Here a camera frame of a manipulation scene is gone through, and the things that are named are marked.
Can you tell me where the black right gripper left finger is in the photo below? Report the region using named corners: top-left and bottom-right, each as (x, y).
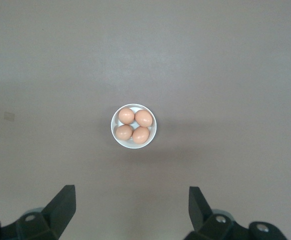
top-left (0, 184), bottom-right (77, 240)

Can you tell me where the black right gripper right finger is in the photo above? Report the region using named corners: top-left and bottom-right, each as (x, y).
top-left (182, 185), bottom-right (289, 240)

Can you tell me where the brown egg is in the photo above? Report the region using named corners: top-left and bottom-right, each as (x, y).
top-left (134, 109), bottom-right (153, 128)
top-left (115, 124), bottom-right (134, 141)
top-left (132, 126), bottom-right (151, 145)
top-left (118, 107), bottom-right (135, 125)

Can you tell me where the white bowl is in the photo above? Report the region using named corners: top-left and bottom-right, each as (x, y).
top-left (110, 103), bottom-right (158, 150)

